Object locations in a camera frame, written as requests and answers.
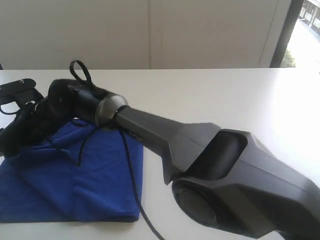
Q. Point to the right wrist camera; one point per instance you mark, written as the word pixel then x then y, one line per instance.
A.
pixel 21 91

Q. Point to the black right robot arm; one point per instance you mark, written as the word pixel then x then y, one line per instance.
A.
pixel 221 178

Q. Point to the blue towel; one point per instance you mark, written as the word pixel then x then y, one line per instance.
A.
pixel 79 175

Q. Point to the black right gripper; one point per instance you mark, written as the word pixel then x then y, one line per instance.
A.
pixel 31 126

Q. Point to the dark window frame post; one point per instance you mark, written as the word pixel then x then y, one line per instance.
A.
pixel 286 32

